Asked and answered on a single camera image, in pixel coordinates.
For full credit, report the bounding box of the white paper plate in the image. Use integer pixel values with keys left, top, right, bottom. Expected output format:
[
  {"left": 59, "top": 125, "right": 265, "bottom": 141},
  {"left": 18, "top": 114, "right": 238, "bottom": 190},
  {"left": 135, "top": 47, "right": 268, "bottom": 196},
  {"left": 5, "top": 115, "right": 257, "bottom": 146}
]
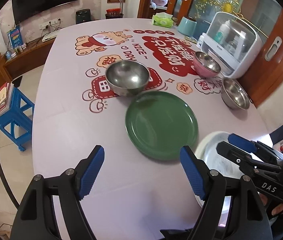
[{"left": 193, "top": 130, "right": 247, "bottom": 209}]

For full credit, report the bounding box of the wide steel bowl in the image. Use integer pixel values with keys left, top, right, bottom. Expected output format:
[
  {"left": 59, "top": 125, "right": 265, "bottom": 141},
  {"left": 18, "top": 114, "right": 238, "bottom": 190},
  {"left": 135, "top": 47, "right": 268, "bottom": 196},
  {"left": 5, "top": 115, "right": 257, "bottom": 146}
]
[{"left": 221, "top": 77, "right": 250, "bottom": 110}]

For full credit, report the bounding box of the green plate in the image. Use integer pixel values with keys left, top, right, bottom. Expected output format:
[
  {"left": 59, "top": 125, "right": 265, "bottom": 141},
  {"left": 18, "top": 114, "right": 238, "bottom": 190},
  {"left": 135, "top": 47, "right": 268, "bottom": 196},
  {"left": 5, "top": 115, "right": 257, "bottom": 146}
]
[{"left": 125, "top": 91, "right": 199, "bottom": 161}]

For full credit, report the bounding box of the pink steel bowl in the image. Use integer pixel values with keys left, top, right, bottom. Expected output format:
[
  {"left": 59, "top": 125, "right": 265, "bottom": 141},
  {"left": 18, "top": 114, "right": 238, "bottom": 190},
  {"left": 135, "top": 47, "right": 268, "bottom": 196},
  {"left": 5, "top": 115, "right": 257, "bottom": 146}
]
[{"left": 193, "top": 51, "right": 221, "bottom": 78}]

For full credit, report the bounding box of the right hand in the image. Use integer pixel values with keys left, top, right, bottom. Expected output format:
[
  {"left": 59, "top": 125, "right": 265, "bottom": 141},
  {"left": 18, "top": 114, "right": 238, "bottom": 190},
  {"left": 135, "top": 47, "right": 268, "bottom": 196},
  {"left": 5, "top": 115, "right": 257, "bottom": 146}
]
[{"left": 259, "top": 193, "right": 283, "bottom": 218}]

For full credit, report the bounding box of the blue plastic stool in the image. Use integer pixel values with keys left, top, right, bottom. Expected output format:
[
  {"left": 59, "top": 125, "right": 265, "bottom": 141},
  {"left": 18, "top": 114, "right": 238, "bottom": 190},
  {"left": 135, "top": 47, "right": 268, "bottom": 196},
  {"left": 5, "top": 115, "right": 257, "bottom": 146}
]
[{"left": 0, "top": 88, "right": 35, "bottom": 152}]

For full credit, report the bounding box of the white bottle sterilizer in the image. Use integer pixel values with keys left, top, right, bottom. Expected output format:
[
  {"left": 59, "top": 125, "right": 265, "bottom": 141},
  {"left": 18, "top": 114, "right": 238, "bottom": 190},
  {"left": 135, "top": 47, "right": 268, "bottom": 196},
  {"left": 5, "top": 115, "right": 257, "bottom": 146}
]
[{"left": 201, "top": 12, "right": 263, "bottom": 79}]

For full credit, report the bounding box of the stack of books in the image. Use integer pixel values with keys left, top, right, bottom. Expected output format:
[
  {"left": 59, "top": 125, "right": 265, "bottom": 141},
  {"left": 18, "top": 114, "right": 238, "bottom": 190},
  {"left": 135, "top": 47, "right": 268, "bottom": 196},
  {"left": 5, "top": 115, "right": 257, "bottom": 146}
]
[{"left": 0, "top": 82, "right": 14, "bottom": 116}]

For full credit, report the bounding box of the teal canister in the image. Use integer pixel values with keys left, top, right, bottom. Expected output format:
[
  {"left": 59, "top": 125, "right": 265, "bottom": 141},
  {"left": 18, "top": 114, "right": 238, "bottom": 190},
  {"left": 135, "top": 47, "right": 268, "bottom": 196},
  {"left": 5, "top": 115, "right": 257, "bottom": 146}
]
[{"left": 177, "top": 16, "right": 197, "bottom": 36}]

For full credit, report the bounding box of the wooden tv cabinet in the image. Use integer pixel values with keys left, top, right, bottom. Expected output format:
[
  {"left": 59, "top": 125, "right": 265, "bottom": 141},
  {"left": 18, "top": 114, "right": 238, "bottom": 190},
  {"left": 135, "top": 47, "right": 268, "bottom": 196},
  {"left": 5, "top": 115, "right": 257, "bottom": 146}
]
[{"left": 0, "top": 39, "right": 55, "bottom": 87}]

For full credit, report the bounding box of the green tissue box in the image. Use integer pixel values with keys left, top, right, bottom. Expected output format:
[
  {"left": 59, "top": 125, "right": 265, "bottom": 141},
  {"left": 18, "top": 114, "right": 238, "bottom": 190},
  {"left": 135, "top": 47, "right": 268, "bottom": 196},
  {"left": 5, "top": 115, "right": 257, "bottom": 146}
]
[{"left": 152, "top": 12, "right": 174, "bottom": 28}]

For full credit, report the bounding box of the white set-top box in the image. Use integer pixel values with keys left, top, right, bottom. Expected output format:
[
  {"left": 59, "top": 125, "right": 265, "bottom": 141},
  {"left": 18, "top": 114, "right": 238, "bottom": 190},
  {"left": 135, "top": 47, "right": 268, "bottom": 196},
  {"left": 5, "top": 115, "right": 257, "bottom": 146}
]
[{"left": 42, "top": 30, "right": 60, "bottom": 42}]

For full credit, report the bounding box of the blue poster box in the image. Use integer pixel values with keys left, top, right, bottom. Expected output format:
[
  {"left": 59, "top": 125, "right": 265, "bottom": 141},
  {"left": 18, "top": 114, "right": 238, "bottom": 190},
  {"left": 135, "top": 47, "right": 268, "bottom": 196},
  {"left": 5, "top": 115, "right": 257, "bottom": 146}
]
[{"left": 7, "top": 25, "right": 24, "bottom": 49}]

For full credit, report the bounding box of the black air fryer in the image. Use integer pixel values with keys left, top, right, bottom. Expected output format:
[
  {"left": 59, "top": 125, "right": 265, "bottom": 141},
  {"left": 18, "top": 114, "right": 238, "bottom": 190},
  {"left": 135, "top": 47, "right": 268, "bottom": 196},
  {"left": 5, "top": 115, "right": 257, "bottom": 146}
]
[{"left": 75, "top": 9, "right": 92, "bottom": 24}]

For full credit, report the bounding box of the red basket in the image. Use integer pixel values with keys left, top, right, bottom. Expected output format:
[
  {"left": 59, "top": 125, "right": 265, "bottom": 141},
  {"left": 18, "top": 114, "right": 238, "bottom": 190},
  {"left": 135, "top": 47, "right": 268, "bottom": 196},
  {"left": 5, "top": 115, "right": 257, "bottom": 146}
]
[{"left": 106, "top": 8, "right": 121, "bottom": 16}]

